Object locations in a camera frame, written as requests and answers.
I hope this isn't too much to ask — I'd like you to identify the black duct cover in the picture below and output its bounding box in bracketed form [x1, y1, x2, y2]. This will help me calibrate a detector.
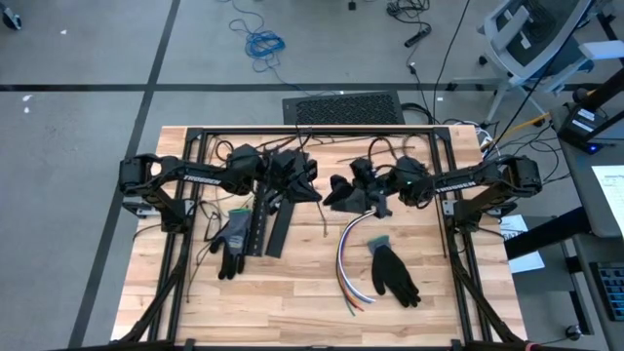
[264, 197, 299, 259]

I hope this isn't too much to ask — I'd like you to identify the white floor paper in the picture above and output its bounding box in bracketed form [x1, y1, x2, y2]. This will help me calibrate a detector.
[497, 213, 547, 275]

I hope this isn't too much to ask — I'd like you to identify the black cable coil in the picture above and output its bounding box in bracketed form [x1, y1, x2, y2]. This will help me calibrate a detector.
[386, 0, 433, 25]

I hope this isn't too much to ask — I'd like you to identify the black box device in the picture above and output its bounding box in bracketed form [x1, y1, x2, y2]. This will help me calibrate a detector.
[557, 103, 611, 155]

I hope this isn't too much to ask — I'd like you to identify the black perforated computer case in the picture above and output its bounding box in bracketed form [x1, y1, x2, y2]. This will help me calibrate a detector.
[282, 91, 407, 127]

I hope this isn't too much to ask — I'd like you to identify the white sheet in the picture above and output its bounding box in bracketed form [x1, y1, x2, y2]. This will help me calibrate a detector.
[590, 164, 624, 226]

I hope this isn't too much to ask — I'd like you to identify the grey mesh office chair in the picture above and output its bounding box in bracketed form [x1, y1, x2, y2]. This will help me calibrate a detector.
[450, 0, 624, 127]

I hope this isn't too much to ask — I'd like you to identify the operator keyboard desk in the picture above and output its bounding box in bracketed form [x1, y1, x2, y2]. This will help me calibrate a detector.
[560, 232, 624, 351]

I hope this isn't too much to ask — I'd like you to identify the operator side desk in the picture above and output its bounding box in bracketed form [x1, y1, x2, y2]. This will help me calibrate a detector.
[549, 101, 624, 240]

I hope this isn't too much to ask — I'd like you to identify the black hanging cable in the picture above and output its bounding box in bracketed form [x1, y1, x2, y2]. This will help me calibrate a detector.
[432, 0, 473, 118]

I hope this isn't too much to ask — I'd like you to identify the black power strip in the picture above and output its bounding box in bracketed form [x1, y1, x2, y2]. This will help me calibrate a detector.
[403, 26, 433, 49]

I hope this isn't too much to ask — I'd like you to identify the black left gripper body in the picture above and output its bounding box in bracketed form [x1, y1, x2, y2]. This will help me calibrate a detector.
[265, 148, 319, 194]

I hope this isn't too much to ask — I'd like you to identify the black keyboard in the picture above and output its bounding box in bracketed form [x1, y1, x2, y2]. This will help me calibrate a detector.
[588, 261, 624, 323]

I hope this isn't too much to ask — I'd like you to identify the blue floor cable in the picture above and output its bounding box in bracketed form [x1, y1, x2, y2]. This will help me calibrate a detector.
[216, 0, 316, 97]

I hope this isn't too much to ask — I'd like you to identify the black slotted cable duct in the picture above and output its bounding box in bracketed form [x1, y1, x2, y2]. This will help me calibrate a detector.
[245, 187, 273, 258]

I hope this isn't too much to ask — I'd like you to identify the black desk bar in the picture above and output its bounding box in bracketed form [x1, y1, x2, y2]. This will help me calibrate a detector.
[503, 206, 594, 262]

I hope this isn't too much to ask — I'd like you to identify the black aluminium post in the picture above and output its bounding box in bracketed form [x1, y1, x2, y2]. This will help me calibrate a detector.
[572, 65, 624, 142]

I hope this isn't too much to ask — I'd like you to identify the yellow hanging cable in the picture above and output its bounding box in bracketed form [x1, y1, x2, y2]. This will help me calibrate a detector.
[490, 112, 552, 148]

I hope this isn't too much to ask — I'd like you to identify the grey-backed work glove green cuff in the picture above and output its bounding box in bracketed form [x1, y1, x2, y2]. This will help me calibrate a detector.
[209, 208, 254, 281]

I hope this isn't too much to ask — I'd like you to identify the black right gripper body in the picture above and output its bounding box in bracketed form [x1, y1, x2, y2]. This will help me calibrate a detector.
[350, 158, 394, 218]

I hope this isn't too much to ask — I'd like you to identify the black work glove green cuff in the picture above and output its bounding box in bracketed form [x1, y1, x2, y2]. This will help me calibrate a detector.
[366, 234, 422, 309]

